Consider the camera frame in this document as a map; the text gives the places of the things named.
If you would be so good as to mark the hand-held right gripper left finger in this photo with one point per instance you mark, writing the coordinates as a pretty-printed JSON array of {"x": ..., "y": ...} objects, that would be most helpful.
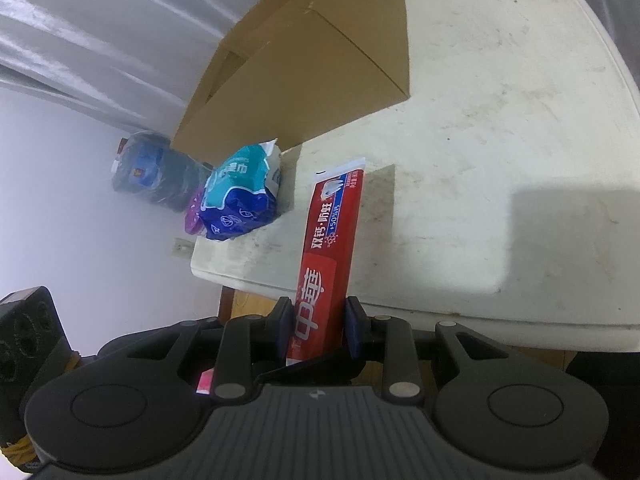
[{"x": 285, "y": 321}]

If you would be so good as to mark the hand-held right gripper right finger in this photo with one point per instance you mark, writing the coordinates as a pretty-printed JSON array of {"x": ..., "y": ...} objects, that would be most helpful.
[{"x": 352, "y": 326}]

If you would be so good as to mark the red toothpaste tube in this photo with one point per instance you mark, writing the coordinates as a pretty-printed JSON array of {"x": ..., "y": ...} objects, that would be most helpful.
[{"x": 325, "y": 240}]

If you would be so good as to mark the blue wet wipes pack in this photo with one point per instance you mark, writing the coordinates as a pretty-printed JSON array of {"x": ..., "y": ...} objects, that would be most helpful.
[{"x": 240, "y": 195}]

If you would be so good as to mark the brown cardboard box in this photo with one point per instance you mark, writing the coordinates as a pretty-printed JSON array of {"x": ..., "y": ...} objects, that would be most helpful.
[{"x": 310, "y": 70}]

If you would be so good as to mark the purple round air freshener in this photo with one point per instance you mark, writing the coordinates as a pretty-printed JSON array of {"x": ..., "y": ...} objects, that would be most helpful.
[{"x": 192, "y": 217}]

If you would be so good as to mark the white curtain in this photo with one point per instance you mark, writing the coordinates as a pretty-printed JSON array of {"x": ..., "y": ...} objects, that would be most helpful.
[{"x": 100, "y": 25}]

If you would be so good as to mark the wall socket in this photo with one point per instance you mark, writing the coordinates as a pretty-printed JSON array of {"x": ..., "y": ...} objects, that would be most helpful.
[{"x": 182, "y": 247}]

